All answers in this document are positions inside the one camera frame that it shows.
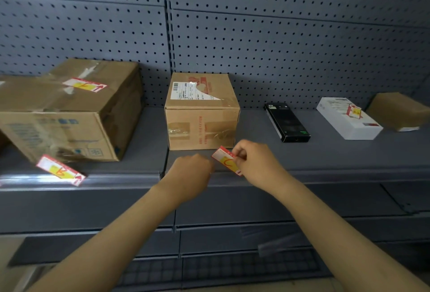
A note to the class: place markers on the person's right hand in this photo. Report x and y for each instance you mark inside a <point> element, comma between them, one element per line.
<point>260,166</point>

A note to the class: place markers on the person's right fingers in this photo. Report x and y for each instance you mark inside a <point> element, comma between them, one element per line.
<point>239,151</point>

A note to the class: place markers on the person's left forearm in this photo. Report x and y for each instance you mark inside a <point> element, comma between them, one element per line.
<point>107,250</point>

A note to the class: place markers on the person's left fingers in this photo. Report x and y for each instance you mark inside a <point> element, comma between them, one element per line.
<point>203,164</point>

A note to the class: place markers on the red and yellow box sticker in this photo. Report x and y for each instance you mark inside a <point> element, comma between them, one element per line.
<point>84,84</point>

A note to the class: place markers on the grey metal shelf unit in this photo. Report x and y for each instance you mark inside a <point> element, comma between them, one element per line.
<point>302,181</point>

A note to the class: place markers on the person's right forearm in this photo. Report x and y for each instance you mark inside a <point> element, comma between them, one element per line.
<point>346,241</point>

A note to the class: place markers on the large brown cardboard box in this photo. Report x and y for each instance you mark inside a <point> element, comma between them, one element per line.
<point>67,110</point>

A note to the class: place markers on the small red and yellow sticker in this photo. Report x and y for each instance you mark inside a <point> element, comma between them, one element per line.
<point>354,111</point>

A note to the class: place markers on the small brown cardboard box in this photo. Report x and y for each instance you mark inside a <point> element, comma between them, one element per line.
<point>201,114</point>

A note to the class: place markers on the person's left hand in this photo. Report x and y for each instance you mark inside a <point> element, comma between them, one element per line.
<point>188,176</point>

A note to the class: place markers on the red and yellow label tag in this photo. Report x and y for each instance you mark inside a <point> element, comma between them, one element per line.
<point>226,161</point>

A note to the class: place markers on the brown padded parcel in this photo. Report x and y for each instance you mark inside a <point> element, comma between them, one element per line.
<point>398,110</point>

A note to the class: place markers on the red and yellow shelf tag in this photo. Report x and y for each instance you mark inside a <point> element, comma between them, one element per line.
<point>60,170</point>

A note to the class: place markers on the white shipping label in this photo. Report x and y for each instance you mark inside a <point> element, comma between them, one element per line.
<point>189,91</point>

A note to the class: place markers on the white rectangular box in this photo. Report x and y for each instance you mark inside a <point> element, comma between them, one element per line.
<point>347,119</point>

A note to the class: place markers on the black slim box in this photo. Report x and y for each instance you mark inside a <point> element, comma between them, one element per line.
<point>286,122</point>

